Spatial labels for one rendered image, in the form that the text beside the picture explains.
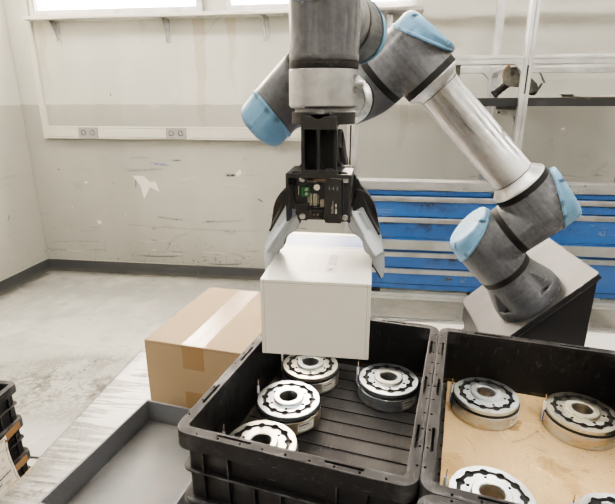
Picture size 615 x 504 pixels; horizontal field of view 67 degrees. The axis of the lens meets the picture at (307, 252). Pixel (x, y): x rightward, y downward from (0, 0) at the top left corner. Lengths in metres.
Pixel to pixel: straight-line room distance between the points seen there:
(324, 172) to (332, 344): 0.19
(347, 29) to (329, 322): 0.30
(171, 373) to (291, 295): 0.56
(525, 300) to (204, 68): 2.91
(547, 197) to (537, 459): 0.49
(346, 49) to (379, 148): 2.88
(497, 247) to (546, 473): 0.46
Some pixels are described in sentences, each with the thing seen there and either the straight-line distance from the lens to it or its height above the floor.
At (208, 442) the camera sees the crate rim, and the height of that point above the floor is 0.93.
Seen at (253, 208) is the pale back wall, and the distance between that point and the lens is 3.56.
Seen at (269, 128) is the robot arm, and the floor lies 1.28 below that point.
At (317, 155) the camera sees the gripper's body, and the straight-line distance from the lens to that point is 0.50.
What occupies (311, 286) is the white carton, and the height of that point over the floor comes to 1.13.
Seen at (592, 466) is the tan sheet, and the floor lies 0.83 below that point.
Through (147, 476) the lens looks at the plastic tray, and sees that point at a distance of 0.93.
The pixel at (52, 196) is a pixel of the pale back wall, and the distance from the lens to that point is 4.25.
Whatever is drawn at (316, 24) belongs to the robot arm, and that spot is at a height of 1.39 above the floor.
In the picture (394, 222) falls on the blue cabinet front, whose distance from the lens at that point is 2.58.
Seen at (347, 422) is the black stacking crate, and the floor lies 0.83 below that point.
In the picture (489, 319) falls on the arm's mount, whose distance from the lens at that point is 1.21.
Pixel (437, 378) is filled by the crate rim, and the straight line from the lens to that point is 0.74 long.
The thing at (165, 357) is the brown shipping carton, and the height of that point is 0.83.
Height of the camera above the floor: 1.31
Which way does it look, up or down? 17 degrees down
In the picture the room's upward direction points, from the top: straight up
